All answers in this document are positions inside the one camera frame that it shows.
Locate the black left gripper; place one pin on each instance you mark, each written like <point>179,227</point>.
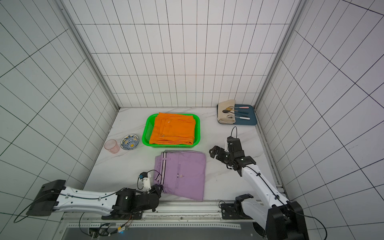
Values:
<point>154,189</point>

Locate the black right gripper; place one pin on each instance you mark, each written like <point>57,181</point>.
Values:
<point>223,154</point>

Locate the purple pants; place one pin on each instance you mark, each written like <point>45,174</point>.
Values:
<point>181,173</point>

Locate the orange pants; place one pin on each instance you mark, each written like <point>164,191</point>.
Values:
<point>173,129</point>

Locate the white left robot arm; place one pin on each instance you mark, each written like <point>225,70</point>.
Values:
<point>57,197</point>

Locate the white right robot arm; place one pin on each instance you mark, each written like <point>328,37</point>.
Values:
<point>275,218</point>

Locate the green plastic basket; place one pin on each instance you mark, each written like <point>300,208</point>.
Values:
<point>150,125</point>

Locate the dark metal spoon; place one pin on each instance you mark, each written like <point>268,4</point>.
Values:
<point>224,111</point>

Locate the dark teal tray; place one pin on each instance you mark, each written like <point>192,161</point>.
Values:
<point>251,115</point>

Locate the blue patterned ceramic plate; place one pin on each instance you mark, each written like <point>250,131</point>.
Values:
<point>129,142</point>

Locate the pink plastic cup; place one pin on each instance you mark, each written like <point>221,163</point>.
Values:
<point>112,146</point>

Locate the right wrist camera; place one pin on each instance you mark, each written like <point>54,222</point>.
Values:
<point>234,145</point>

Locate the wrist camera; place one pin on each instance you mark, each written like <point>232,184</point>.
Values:
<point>234,145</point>
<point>144,181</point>

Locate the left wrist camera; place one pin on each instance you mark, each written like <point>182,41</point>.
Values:
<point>144,181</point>

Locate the white handled spoon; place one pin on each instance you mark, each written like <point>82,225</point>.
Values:
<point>242,118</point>

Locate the green handled gold spoon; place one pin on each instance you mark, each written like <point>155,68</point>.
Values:
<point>240,110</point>

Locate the pink handled spoon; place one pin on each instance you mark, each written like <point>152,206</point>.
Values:
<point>243,107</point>

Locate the aluminium mounting rail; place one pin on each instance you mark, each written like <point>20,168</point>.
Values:
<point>170,214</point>

